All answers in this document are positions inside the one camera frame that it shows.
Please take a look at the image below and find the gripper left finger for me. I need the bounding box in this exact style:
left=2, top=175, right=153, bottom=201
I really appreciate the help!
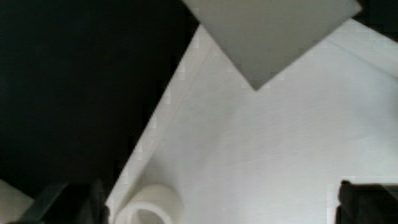
left=16, top=181, right=110, bottom=224

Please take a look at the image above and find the white square table top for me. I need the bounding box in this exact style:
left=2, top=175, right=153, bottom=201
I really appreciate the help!
left=107, top=21, right=398, bottom=224

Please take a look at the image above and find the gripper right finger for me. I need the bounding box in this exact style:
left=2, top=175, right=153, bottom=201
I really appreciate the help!
left=336, top=180, right=398, bottom=224

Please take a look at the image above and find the white U-shaped obstacle fence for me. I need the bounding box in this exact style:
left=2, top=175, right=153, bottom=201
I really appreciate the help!
left=0, top=180, right=34, bottom=224

